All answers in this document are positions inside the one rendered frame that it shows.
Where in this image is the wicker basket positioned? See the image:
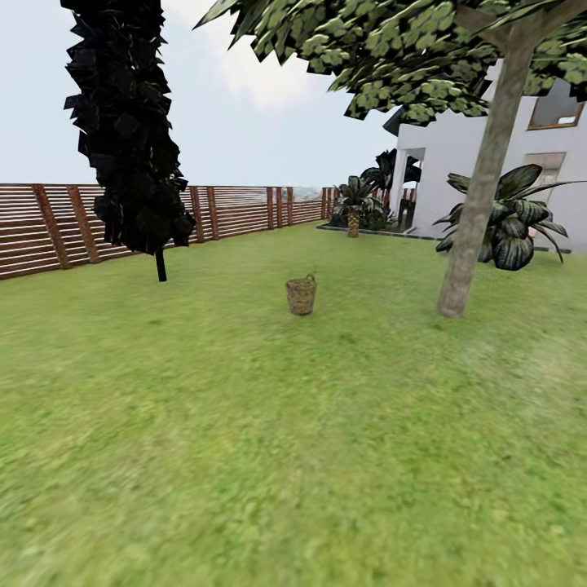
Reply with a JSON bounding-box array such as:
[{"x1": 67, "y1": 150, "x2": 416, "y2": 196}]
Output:
[{"x1": 285, "y1": 280, "x2": 317, "y2": 316}]

